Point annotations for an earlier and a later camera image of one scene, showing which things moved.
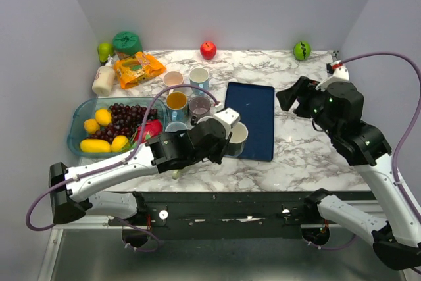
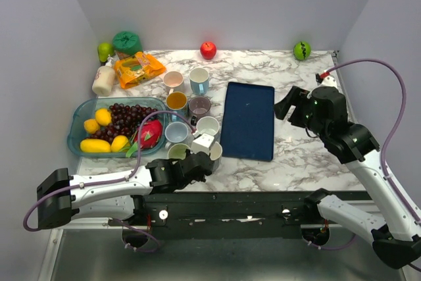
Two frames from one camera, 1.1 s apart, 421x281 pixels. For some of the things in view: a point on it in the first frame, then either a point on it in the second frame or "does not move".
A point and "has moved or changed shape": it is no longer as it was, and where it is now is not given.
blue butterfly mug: x=177 y=108 does not move
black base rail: x=264 y=214 does not move
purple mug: x=199 y=108 does not move
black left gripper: x=218 y=158 to x=202 y=178
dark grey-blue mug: x=238 y=137 has moved or changed shape
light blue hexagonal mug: x=199 y=77 does not move
